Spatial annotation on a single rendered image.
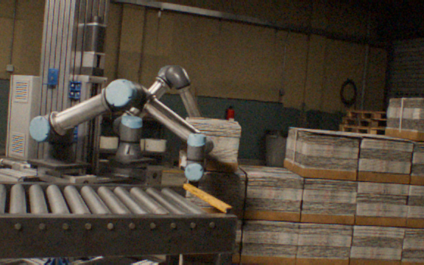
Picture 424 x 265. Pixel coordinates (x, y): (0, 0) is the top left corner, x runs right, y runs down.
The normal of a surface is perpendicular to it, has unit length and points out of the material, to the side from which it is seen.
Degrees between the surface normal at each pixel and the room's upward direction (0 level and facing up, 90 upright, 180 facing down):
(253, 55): 90
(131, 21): 90
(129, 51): 90
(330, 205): 90
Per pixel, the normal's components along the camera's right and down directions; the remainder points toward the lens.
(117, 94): -0.11, -0.01
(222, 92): 0.38, 0.08
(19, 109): -0.55, 0.00
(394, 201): 0.10, 0.05
